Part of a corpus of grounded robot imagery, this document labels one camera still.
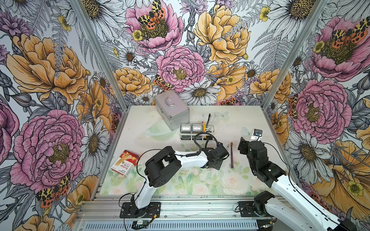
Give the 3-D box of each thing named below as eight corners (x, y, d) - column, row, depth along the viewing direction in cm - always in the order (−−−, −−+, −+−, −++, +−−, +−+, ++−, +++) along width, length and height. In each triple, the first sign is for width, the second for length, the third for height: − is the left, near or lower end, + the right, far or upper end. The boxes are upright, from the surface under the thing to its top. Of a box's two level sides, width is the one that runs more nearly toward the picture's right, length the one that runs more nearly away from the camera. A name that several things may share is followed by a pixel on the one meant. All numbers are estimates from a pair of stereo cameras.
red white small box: (113, 170, 89) (110, 167, 86) (127, 152, 97) (125, 149, 93) (127, 177, 86) (124, 175, 83) (140, 159, 94) (138, 155, 91)
